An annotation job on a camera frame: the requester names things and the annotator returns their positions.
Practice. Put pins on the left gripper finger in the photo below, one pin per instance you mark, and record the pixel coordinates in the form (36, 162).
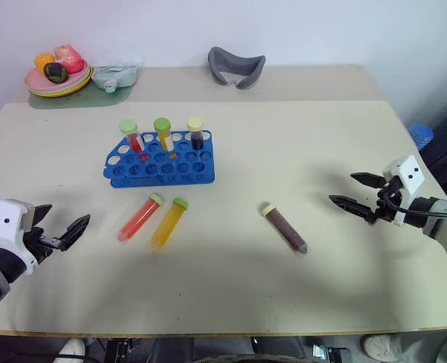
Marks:
(41, 215)
(75, 230)

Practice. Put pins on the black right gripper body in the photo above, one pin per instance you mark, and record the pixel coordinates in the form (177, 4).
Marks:
(389, 204)

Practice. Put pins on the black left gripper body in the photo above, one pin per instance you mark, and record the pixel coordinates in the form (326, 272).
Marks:
(38, 244)

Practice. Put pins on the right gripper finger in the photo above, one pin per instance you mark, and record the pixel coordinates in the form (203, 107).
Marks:
(368, 179)
(353, 207)

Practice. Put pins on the red tube with green cap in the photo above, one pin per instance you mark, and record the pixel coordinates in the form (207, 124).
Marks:
(140, 219)
(134, 140)

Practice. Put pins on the dark tube with yellow cap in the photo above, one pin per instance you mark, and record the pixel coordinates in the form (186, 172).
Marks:
(197, 138)
(285, 228)

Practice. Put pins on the yellow tube with green cap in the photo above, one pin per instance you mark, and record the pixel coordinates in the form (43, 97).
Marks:
(168, 227)
(165, 138)

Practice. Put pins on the blue test tube rack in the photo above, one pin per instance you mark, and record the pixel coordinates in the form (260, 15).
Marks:
(162, 170)

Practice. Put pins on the blue bottle cap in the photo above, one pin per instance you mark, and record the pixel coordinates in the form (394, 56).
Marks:
(421, 136)

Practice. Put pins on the pale green plate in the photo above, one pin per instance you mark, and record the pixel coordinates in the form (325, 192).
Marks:
(43, 94)

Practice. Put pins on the green placemat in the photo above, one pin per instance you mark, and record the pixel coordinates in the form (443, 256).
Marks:
(87, 100)

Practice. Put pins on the pink plate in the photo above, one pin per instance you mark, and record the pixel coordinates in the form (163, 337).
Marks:
(36, 81)

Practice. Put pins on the stack of coloured plates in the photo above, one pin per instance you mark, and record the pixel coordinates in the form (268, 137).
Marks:
(82, 82)

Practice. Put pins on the white shoe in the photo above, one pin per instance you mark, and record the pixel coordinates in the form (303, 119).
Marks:
(378, 347)

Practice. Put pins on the dark green toy fruit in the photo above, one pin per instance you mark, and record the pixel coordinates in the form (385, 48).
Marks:
(56, 72)

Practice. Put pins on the orange toy fruit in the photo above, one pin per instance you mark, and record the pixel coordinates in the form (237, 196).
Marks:
(43, 60)

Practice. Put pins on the pink toy apple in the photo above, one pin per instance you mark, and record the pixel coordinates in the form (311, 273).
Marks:
(70, 58)

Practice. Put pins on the pale green pouch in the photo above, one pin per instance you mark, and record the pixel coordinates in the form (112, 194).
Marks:
(119, 75)

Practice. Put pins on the grey foam face pad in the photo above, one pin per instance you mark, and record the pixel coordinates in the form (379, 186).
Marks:
(223, 68)

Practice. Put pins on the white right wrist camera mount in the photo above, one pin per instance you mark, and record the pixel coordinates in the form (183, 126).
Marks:
(410, 175)

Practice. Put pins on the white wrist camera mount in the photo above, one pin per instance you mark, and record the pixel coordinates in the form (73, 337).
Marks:
(4, 223)
(410, 175)

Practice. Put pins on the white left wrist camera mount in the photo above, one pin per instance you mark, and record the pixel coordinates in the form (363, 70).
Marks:
(4, 223)

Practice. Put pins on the grey black bracket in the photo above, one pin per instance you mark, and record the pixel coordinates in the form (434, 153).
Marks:
(331, 354)

